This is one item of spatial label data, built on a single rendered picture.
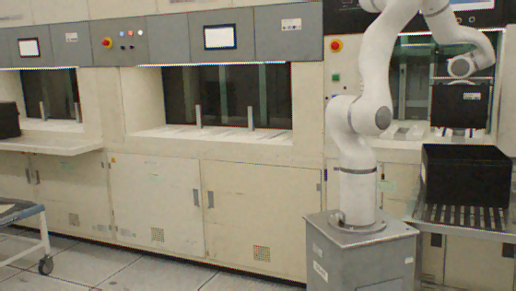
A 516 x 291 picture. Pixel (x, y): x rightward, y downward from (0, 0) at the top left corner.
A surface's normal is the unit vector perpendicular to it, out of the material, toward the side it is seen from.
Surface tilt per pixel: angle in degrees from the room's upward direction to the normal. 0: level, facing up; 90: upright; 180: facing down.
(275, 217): 90
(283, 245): 90
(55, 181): 90
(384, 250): 90
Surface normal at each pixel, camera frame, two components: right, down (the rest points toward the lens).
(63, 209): -0.43, 0.21
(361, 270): 0.33, 0.18
